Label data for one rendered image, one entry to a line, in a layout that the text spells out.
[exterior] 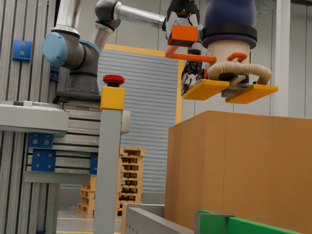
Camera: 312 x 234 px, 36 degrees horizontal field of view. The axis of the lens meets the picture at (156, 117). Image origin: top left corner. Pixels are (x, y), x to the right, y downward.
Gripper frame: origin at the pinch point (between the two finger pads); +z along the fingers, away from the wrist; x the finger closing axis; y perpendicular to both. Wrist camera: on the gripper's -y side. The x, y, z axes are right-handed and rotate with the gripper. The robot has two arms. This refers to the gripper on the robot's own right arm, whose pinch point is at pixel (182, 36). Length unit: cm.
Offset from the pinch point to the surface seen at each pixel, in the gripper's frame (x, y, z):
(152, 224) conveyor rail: 8, -3, 62
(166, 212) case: -7, 47, 62
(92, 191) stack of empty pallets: -17, 766, 86
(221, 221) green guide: -3, -38, 57
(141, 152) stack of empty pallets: -107, 771, 7
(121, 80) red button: 20.2, -4.1, 17.3
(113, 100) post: 22.5, -4.9, 24.1
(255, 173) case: -24, -8, 45
